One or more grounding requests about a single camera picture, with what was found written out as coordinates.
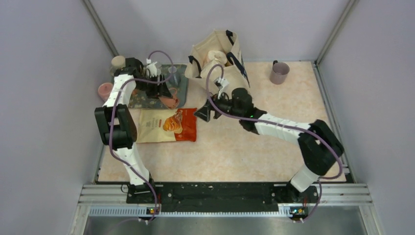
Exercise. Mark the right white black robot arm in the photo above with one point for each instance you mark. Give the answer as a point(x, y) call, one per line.
point(319, 146)

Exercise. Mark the floral blue serving tray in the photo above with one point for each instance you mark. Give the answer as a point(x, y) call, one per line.
point(125, 90)

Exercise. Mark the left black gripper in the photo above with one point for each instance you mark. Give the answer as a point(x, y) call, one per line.
point(160, 89)

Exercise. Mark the aluminium frame rail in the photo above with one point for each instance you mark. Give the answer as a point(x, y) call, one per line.
point(108, 200)

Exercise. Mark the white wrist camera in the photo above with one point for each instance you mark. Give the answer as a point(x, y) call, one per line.
point(221, 83)
point(152, 69)

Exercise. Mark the pink cup off tray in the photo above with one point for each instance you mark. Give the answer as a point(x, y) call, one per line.
point(104, 90)

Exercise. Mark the salmon pink mug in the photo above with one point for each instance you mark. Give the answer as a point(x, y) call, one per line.
point(170, 102)

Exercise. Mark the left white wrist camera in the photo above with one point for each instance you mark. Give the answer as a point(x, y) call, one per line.
point(152, 69)

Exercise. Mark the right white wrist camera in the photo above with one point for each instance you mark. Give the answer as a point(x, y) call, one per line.
point(221, 83)

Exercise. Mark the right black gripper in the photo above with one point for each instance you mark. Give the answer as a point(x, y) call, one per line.
point(204, 112)

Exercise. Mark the cassava chips bag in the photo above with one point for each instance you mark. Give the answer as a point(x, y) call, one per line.
point(167, 125)

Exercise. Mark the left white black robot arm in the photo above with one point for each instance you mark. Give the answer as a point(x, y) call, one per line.
point(116, 126)

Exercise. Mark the lilac mug black handle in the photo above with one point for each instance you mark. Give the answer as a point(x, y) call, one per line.
point(279, 72)

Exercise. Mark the beige canvas tote bag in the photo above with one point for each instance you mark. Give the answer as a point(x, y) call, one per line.
point(234, 70)

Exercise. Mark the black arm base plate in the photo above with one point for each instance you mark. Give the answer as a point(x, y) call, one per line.
point(220, 196)

